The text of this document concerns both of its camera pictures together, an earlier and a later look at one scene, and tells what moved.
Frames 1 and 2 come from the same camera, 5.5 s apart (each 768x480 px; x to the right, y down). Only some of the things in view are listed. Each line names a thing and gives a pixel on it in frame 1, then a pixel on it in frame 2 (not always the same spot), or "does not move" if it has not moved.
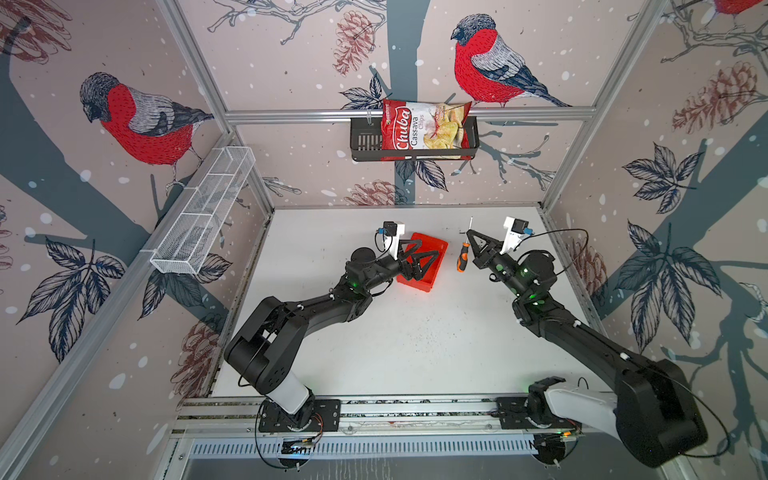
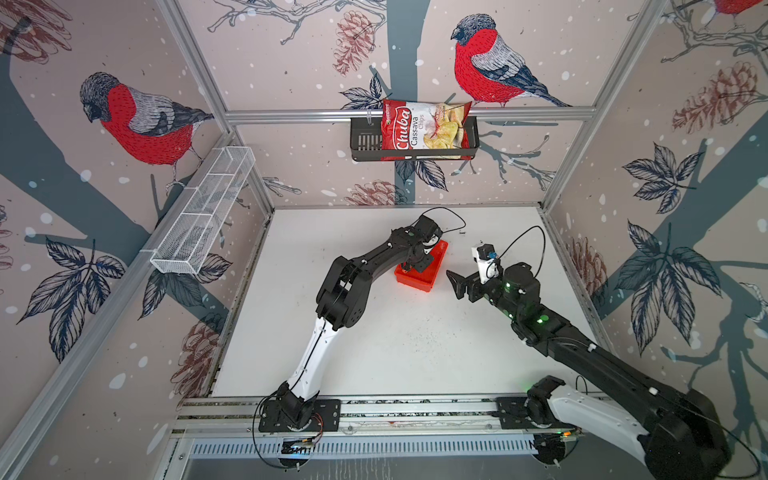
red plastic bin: x=426 y=245 does not move
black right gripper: x=489 y=256 -> x=473 y=285
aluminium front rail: x=230 y=428 does not move
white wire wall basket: x=202 y=210 does not move
